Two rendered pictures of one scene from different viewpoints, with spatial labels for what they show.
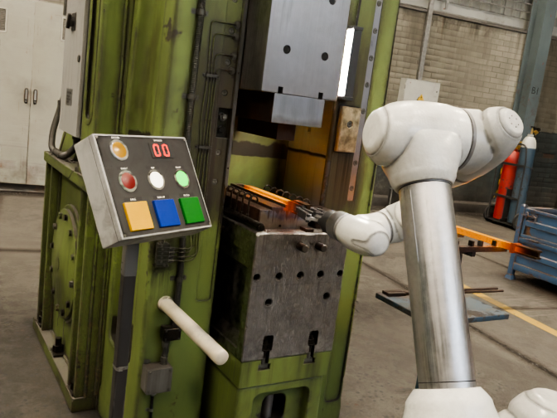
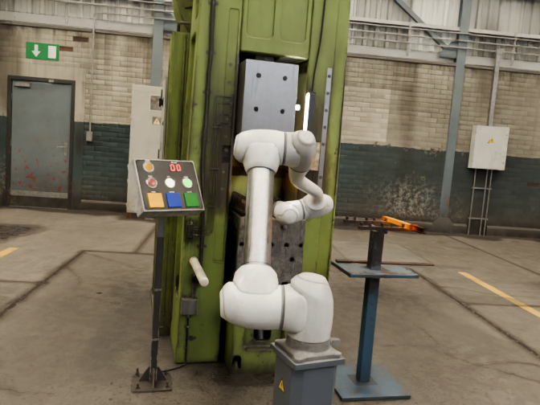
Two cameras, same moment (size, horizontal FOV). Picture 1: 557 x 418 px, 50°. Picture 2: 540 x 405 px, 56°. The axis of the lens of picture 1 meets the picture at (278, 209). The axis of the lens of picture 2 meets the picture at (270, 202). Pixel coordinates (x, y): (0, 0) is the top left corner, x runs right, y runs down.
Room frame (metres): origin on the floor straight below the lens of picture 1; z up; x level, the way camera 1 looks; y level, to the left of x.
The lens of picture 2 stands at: (-0.70, -0.89, 1.31)
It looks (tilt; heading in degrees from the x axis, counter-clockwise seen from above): 6 degrees down; 17
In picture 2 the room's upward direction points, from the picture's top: 4 degrees clockwise
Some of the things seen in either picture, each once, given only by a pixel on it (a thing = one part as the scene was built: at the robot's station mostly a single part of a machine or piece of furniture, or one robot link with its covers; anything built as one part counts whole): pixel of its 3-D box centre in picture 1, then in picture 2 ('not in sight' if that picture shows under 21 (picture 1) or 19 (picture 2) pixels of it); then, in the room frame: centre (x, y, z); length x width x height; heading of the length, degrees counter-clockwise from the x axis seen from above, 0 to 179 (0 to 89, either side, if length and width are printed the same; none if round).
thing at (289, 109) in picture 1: (267, 106); not in sight; (2.19, 0.09, 1.32); 0.42 x 0.20 x 0.10; 32
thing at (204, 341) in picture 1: (191, 328); (198, 271); (1.75, 0.22, 0.62); 0.44 x 0.05 x 0.05; 32
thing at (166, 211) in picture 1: (165, 213); (173, 200); (1.57, 0.30, 1.01); 0.07 x 0.05 x 0.07; 147
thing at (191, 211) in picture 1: (191, 211); (190, 200); (1.65, 0.24, 1.01); 0.07 x 0.05 x 0.07; 147
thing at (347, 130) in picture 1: (347, 129); (312, 156); (2.29, -0.22, 1.27); 0.09 x 0.02 x 0.17; 122
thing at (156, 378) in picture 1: (156, 376); (189, 305); (1.92, 0.34, 0.36); 0.09 x 0.07 x 0.12; 122
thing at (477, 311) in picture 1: (441, 305); (373, 269); (2.17, -0.65, 0.67); 0.40 x 0.30 x 0.02; 120
